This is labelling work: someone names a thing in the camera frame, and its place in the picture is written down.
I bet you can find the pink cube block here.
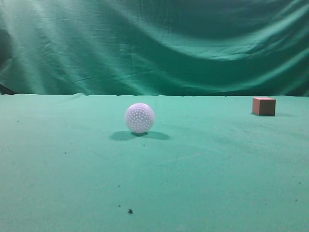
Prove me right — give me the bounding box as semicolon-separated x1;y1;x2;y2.
252;97;277;116

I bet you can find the white dimpled golf ball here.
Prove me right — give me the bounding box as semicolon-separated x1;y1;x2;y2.
125;103;155;134

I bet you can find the green backdrop curtain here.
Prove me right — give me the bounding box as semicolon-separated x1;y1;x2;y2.
0;0;309;96

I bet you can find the green table cloth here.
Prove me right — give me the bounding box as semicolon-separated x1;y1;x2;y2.
0;94;309;232

